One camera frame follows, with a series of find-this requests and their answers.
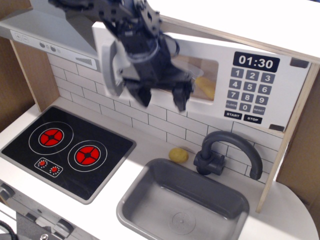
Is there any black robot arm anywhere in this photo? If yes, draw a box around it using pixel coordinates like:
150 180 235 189
49 0 194 112

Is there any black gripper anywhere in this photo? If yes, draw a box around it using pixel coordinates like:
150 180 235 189
123 42 194 112

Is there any wooden microwave cabinet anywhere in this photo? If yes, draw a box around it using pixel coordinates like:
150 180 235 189
150 0 320 213

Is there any grey range hood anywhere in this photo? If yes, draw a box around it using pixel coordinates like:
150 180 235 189
0 0 100 71

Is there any white plastic toy knife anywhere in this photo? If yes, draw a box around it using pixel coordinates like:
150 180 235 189
187 64 204 78

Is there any yellow toy food in microwave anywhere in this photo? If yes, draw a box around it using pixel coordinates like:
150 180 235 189
195 76 216 101

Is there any yellow toy potato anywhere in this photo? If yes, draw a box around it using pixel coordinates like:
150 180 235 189
168 147 189 164

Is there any grey oven control panel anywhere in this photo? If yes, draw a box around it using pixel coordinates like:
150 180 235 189
0 181 96 240

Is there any black cable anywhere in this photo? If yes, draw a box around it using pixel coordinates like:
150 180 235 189
0 219 18 240

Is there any dark grey toy faucet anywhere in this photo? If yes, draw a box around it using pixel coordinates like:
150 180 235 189
193 130 263 181

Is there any grey plastic sink basin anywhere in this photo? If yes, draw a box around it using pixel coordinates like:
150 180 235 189
116 158 250 240

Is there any black toy stove top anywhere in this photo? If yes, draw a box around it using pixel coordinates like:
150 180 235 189
0 106 136 205

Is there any white toy microwave door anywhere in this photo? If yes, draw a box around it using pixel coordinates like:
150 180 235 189
91 21 311 133

